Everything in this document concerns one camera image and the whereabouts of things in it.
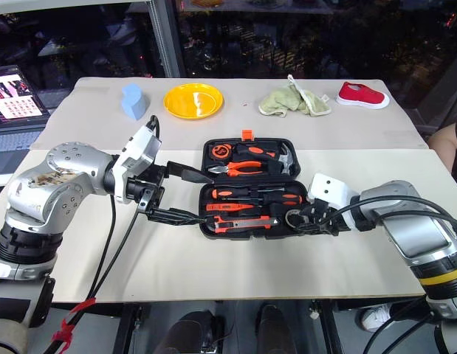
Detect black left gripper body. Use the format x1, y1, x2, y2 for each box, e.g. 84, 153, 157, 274
126, 164, 170, 222

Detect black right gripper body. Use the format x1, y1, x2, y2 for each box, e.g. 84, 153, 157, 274
303, 198, 350, 237

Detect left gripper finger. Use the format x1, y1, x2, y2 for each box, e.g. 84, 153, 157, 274
145, 207, 214, 226
165, 161, 215, 184

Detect black electrical tape roll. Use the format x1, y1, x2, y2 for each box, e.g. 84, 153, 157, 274
285, 208, 306, 228

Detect orange black handled screwdriver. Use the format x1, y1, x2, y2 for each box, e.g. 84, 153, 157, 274
246, 193, 303, 206
211, 187, 286, 199

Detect orange voltage tester pen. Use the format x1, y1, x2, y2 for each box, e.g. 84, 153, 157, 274
205, 202, 268, 212

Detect orange utility knife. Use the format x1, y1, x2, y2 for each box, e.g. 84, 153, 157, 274
212, 215, 280, 234

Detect black plastic tool case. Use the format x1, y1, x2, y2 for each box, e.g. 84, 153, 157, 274
198, 128, 310, 241

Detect orange black tape measure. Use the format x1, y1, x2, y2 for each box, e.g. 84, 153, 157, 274
209, 143, 233, 159

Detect yellow plate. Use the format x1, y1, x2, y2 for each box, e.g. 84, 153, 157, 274
162, 83, 225, 120

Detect blue foam block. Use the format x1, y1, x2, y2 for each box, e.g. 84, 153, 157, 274
120, 83, 151, 121

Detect black table leg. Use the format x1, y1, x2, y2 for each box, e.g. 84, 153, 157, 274
316, 300, 343, 354
117, 302, 148, 354

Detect dark rounded shape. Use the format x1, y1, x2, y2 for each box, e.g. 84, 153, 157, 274
154, 309, 226, 354
254, 304, 298, 354

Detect white sneaker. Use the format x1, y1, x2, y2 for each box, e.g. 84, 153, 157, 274
360, 302, 394, 332

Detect green cloth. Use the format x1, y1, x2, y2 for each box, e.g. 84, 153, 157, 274
258, 74, 332, 118

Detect red slip-on shoe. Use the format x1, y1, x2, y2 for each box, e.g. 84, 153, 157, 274
336, 81, 391, 110

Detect open laptop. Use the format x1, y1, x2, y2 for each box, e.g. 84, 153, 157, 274
0, 65, 51, 178

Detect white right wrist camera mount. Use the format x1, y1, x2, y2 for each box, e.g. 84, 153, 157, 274
307, 173, 362, 232

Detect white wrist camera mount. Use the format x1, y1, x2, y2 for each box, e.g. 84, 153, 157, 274
111, 124, 162, 204
307, 173, 362, 232

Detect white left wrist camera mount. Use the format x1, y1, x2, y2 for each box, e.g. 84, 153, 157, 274
111, 124, 162, 204

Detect hammer with orange black handle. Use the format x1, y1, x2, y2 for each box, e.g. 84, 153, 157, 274
233, 143, 296, 173

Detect orange handled pliers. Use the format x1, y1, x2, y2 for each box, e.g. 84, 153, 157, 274
207, 160, 268, 177

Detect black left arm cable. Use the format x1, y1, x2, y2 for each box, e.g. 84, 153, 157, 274
47, 115, 161, 354

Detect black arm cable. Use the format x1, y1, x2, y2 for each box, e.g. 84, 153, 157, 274
47, 115, 161, 354
318, 197, 457, 237

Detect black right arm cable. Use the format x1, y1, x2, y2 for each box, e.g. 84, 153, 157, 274
318, 197, 457, 237

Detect grey window frame post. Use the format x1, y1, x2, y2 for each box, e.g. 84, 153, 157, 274
146, 0, 187, 78

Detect red tape on cable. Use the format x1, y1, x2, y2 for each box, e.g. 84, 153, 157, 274
52, 298, 96, 344

